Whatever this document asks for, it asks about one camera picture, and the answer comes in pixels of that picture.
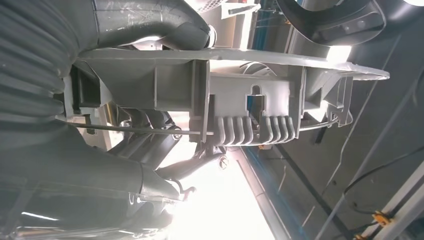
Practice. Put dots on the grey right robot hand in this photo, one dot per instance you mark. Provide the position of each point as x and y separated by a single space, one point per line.
66 185

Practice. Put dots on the dark round overhead duct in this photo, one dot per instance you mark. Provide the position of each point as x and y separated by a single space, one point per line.
338 20

